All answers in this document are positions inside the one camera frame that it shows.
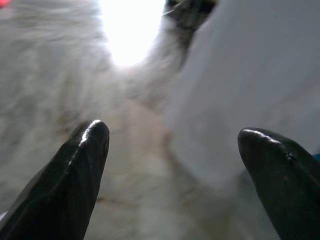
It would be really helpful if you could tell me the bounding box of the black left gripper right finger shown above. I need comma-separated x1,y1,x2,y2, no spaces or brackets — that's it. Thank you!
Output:
236,127,320,240

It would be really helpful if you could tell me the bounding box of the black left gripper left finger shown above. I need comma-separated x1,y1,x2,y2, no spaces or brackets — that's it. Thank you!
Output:
0,119,110,240

